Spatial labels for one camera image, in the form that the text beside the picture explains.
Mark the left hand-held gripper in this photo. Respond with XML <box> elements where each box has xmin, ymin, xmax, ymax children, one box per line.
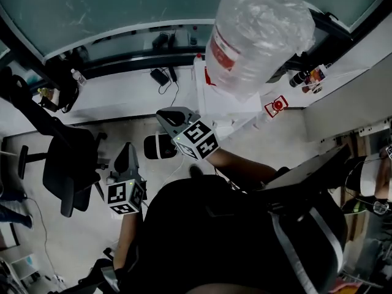
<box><xmin>107</xmin><ymin>142</ymin><xmax>148</xmax><ymax>216</ymax></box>

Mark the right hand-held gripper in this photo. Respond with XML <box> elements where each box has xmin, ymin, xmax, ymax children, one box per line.
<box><xmin>156</xmin><ymin>107</ymin><xmax>222</xmax><ymax>162</ymax></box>

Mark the black trash bin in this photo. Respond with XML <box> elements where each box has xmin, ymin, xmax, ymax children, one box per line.
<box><xmin>143</xmin><ymin>132</ymin><xmax>180</xmax><ymax>160</ymax></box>

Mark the person's right forearm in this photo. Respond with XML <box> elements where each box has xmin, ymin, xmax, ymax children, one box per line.
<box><xmin>211</xmin><ymin>147</ymin><xmax>278</xmax><ymax>185</ymax></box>

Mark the black grey shoulder bag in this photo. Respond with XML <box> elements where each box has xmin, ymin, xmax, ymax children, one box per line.
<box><xmin>263</xmin><ymin>144</ymin><xmax>352</xmax><ymax>195</ymax></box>

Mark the person's left forearm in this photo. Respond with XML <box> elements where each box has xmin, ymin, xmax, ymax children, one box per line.
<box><xmin>113</xmin><ymin>213</ymin><xmax>138</xmax><ymax>271</ymax></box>

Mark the black power adapter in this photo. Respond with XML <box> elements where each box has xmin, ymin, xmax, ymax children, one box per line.
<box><xmin>149</xmin><ymin>68</ymin><xmax>170</xmax><ymax>87</ymax></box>

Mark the white water dispenser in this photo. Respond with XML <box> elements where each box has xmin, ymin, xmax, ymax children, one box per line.
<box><xmin>192</xmin><ymin>53</ymin><xmax>265</xmax><ymax>140</ymax></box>

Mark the small clear water bottle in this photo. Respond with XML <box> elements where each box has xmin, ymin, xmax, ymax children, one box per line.
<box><xmin>70</xmin><ymin>68</ymin><xmax>88</xmax><ymax>87</ymax></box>

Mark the clear water jug red cap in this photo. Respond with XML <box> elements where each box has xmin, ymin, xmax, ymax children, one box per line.
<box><xmin>255</xmin><ymin>95</ymin><xmax>289</xmax><ymax>125</ymax></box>

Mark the yellow bottle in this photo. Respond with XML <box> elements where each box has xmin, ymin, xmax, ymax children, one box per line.
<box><xmin>37</xmin><ymin>86</ymin><xmax>56</xmax><ymax>100</ymax></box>

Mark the black grey office chair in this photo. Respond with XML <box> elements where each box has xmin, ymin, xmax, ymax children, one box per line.
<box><xmin>78</xmin><ymin>246</ymin><xmax>123</xmax><ymax>294</ymax></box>

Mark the person's body in black clothing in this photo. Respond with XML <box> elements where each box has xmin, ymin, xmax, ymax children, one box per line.
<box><xmin>115</xmin><ymin>170</ymin><xmax>349</xmax><ymax>294</ymax></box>

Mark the large clear water bottle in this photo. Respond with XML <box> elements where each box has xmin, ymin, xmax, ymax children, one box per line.
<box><xmin>204</xmin><ymin>0</ymin><xmax>316</xmax><ymax>104</ymax></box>

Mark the dark bottle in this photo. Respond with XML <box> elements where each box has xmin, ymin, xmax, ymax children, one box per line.
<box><xmin>289</xmin><ymin>70</ymin><xmax>310</xmax><ymax>88</ymax></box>

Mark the frosted glass panel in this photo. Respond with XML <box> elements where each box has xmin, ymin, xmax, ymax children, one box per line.
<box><xmin>0</xmin><ymin>0</ymin><xmax>227</xmax><ymax>62</ymax></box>

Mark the white paper bag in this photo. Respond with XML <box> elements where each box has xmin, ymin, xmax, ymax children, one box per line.
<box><xmin>301</xmin><ymin>63</ymin><xmax>333</xmax><ymax>94</ymax></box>

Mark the grey locker cabinet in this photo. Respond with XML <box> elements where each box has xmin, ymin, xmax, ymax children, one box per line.
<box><xmin>303</xmin><ymin>52</ymin><xmax>392</xmax><ymax>143</ymax></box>

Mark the wooden bench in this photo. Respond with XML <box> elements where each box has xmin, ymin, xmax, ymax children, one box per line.
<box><xmin>336</xmin><ymin>133</ymin><xmax>368</xmax><ymax>241</ymax></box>

